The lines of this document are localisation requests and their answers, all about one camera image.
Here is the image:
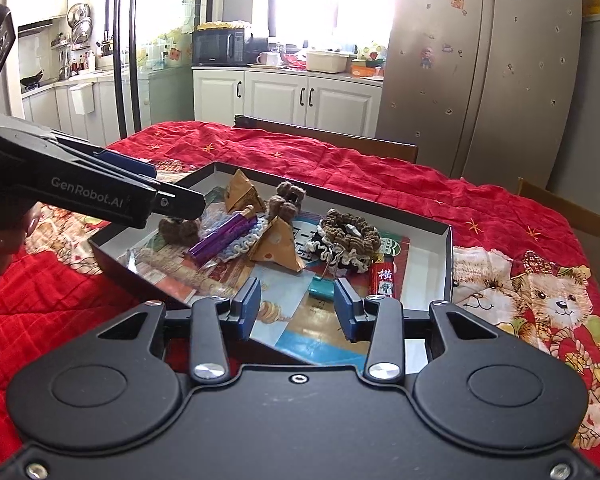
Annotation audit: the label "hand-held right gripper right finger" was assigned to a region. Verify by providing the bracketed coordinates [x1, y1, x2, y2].
[333, 276, 502, 382]

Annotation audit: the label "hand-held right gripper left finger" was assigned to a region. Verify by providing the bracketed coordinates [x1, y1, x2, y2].
[96, 276, 262, 382]

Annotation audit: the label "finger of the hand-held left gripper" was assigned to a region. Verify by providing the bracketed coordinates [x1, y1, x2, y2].
[80, 151, 207, 221]
[55, 131, 157, 179]

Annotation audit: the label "fuzzy brown hair clip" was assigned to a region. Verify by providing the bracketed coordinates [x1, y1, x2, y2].
[266, 181, 307, 222]
[159, 215, 204, 247]

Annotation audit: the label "red snack stick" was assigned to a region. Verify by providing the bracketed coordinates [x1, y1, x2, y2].
[369, 255, 397, 297]

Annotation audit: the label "purple tube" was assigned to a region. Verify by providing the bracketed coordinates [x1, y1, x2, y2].
[187, 210, 257, 265]

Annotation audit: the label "brown paper packet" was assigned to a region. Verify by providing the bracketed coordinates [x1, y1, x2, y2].
[247, 216, 304, 272]
[223, 168, 267, 217]

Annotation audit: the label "blue crochet scrunchie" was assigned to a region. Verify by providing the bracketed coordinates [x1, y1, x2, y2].
[215, 215, 276, 264]

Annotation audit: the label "black white crochet scrunchie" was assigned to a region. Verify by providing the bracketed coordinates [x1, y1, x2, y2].
[302, 235, 381, 275]

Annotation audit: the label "brown crochet scrunchie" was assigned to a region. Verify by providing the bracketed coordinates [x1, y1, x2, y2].
[317, 209, 383, 256]

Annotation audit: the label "black cardboard box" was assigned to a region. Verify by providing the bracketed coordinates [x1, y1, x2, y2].
[87, 161, 455, 366]

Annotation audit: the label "person's left hand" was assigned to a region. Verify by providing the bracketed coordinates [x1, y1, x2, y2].
[0, 204, 43, 297]

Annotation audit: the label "black framed glass door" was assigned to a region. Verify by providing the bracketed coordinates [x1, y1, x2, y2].
[104, 0, 144, 139]

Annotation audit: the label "white counter cabinets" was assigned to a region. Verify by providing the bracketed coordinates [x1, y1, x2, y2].
[22, 72, 127, 147]

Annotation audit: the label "white hanging bin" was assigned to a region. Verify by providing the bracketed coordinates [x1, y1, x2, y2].
[69, 83, 95, 115]

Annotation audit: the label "row of condiment bottles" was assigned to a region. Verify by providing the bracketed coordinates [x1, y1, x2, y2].
[59, 52, 97, 79]

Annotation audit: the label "white kitchen cabinet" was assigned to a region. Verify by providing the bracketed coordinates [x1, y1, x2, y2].
[192, 66, 384, 139]

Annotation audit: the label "black microwave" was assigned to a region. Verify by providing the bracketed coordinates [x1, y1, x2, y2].
[191, 27, 249, 66]

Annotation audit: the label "red printed blanket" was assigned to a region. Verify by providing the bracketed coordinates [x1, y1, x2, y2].
[0, 120, 600, 461]

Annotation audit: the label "steel pot lids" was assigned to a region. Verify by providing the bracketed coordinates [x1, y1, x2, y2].
[65, 2, 94, 44]

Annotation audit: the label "wooden chair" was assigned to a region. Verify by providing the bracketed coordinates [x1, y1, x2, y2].
[233, 115, 419, 163]
[517, 177, 600, 242]

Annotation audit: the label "cream plastic basin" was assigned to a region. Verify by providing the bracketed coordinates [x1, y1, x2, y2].
[305, 50, 351, 72]

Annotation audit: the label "orange container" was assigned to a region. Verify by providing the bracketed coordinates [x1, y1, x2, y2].
[350, 60, 386, 79]

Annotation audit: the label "kitchen window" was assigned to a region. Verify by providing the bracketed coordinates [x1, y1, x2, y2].
[269, 0, 397, 51]

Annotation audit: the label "steel double-door refrigerator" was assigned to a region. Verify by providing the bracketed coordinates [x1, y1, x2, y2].
[375, 0, 584, 189]

